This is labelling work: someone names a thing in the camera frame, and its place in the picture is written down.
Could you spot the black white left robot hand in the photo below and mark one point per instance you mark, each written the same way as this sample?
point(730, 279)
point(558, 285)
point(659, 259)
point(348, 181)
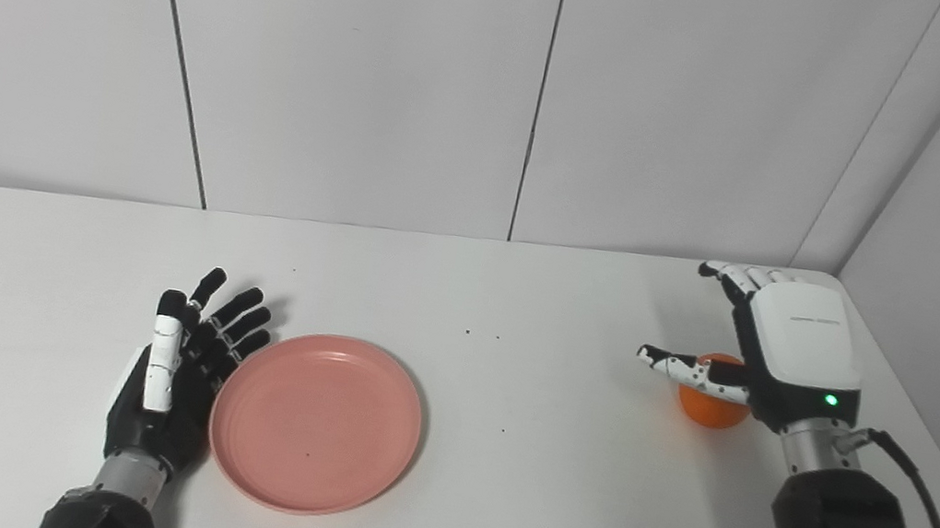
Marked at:
point(159, 413)

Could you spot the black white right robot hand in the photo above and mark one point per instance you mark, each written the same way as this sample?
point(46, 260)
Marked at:
point(803, 342)

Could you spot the orange fruit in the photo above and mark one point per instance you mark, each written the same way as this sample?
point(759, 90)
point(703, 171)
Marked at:
point(711, 412)

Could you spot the pink round plate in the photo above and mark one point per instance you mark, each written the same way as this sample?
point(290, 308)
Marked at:
point(316, 423)

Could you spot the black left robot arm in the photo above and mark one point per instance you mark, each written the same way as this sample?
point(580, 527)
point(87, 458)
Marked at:
point(107, 513)

